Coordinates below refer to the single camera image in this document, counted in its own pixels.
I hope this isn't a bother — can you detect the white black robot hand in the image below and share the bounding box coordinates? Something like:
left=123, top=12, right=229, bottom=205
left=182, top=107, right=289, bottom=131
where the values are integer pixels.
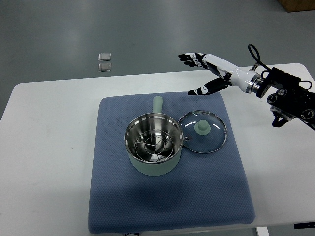
left=178, top=53, right=262, bottom=95

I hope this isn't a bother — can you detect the glass lid with green knob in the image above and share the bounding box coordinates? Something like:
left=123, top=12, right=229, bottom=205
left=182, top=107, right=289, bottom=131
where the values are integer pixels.
left=179, top=110, right=227, bottom=154

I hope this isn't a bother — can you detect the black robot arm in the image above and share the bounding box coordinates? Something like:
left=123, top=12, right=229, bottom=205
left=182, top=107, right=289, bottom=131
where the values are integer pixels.
left=254, top=67, right=315, bottom=129

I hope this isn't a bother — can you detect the green pot with steel interior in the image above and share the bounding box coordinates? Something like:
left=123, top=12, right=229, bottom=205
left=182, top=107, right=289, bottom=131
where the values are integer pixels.
left=124, top=96, right=184, bottom=176

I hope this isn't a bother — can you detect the brown cardboard box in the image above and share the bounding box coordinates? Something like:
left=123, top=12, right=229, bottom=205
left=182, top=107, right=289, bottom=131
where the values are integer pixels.
left=278, top=0, right=315, bottom=13

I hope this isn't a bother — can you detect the blue fabric mat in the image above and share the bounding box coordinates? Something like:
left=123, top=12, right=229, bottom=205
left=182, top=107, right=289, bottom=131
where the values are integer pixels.
left=88, top=92, right=255, bottom=234

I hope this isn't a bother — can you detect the lower silver floor plate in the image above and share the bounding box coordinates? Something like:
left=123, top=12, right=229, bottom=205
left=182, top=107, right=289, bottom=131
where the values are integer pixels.
left=98, top=62, right=112, bottom=72

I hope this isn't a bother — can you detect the silver floor plate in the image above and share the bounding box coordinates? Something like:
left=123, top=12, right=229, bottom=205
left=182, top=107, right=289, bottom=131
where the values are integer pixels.
left=98, top=53, right=111, bottom=61
left=98, top=62, right=112, bottom=72

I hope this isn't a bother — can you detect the upper silver floor plate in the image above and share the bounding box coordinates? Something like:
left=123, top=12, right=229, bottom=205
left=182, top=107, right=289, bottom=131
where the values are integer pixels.
left=98, top=53, right=111, bottom=61

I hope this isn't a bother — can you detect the white table leg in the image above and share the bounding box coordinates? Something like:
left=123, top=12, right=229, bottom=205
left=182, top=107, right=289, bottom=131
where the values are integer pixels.
left=256, top=227, right=270, bottom=236

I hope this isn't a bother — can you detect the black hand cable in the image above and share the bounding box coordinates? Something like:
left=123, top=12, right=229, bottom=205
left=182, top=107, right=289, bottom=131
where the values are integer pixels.
left=248, top=43, right=274, bottom=73

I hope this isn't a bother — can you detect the wire steamer rack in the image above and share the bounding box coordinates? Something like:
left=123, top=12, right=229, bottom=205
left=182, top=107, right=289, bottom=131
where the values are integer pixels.
left=134, top=129, right=175, bottom=163

